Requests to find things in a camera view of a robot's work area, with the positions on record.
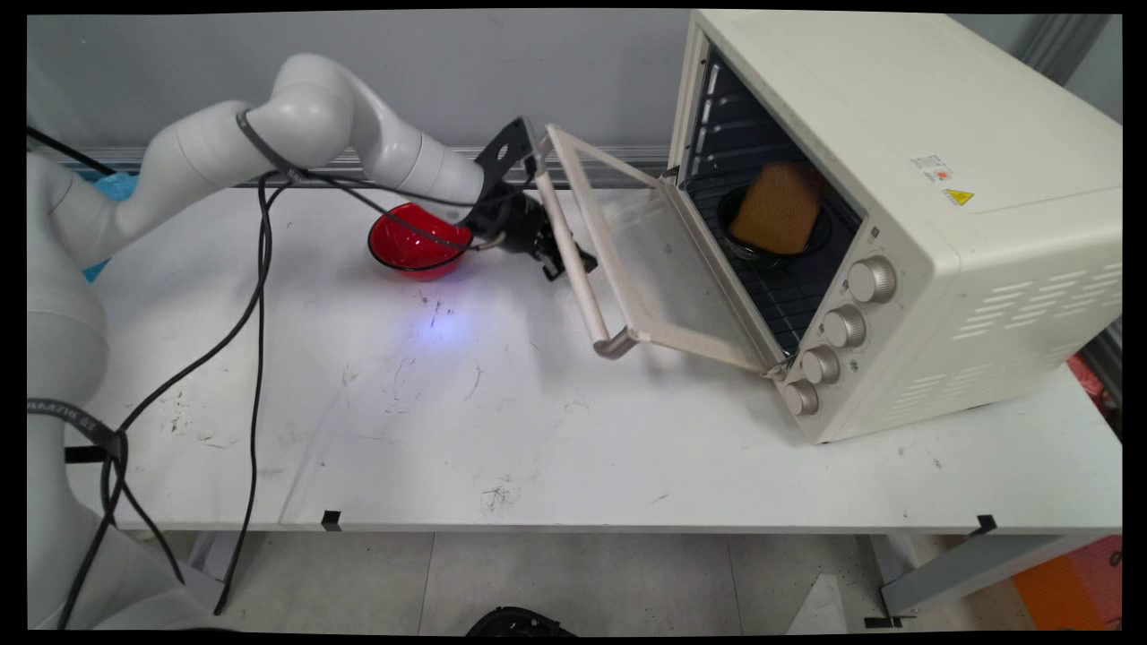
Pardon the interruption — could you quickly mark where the cream toaster oven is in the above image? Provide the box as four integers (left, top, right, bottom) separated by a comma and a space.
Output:
668, 9, 1123, 446

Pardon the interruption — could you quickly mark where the grey table leg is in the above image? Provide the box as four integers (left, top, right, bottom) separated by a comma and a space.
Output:
179, 531, 242, 618
864, 533, 1078, 630

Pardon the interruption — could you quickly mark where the blue bubble wrap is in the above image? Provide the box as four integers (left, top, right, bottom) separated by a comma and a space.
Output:
79, 171, 141, 284

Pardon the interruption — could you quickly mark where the silver oven knob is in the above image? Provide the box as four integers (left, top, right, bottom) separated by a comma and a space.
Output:
799, 346, 842, 387
847, 256, 898, 305
780, 380, 822, 418
822, 305, 868, 350

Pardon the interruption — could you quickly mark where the black bowl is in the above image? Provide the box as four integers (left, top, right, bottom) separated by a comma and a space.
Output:
716, 185, 833, 271

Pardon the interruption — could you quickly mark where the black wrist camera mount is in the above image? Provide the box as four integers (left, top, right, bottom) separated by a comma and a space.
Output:
472, 116, 544, 212

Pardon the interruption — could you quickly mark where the long black cable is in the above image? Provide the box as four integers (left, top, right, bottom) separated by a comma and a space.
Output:
213, 173, 275, 618
57, 173, 275, 630

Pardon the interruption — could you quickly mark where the red plastic bowl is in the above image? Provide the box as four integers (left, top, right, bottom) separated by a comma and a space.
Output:
367, 202, 473, 282

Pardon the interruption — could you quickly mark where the dark wire oven rack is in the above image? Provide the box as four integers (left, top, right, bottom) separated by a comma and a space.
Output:
688, 172, 863, 356

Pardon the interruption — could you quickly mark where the black round object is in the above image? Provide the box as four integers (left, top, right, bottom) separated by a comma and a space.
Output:
465, 606, 580, 638

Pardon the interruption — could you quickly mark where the black velcro strap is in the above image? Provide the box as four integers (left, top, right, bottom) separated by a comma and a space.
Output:
236, 108, 304, 177
27, 398, 129, 465

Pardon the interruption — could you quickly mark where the orange box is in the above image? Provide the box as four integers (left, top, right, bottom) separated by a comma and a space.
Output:
1010, 535, 1123, 632

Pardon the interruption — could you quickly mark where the red object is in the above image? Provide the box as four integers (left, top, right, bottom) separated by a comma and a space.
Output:
1065, 353, 1123, 442

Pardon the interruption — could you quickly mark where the brown bread slice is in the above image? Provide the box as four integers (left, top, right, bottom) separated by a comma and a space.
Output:
730, 161, 827, 257

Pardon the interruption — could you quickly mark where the cream glass oven door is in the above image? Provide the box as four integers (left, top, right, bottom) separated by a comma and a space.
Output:
534, 123, 791, 378

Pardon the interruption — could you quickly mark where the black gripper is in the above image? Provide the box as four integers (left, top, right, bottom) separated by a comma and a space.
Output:
465, 192, 599, 282

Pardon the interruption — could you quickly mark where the aluminium column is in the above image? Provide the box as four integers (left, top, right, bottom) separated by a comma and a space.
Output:
1016, 13, 1109, 87

